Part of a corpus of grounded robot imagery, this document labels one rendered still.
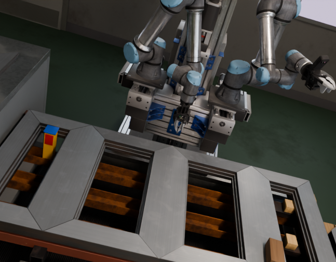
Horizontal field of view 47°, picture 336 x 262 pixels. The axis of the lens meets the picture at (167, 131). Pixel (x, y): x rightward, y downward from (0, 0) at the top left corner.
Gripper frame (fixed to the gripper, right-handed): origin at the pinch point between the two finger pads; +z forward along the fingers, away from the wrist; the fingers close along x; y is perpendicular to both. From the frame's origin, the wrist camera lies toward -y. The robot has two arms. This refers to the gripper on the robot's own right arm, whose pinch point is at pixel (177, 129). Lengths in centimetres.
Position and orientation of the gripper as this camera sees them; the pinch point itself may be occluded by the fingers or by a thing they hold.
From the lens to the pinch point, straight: 213.2
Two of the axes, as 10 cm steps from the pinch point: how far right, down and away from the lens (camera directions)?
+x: 9.7, 2.4, 0.6
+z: -2.4, 8.0, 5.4
